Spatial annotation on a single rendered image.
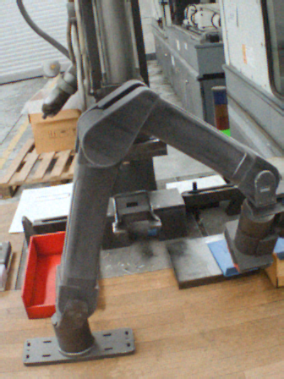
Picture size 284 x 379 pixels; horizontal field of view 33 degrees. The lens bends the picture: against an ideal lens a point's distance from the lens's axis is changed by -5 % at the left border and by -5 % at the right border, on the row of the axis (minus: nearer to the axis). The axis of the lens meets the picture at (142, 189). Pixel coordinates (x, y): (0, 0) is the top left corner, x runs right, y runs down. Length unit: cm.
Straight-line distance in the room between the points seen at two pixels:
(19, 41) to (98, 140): 980
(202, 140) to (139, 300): 39
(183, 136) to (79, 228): 20
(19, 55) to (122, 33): 946
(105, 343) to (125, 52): 58
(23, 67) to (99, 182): 982
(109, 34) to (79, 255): 49
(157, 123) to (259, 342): 40
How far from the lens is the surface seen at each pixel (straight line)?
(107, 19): 103
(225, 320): 90
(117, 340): 87
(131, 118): 66
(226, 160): 73
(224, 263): 102
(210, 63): 418
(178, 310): 94
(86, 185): 70
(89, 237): 73
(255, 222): 80
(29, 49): 1043
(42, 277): 110
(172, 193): 120
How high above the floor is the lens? 146
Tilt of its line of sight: 23 degrees down
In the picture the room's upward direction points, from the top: 8 degrees counter-clockwise
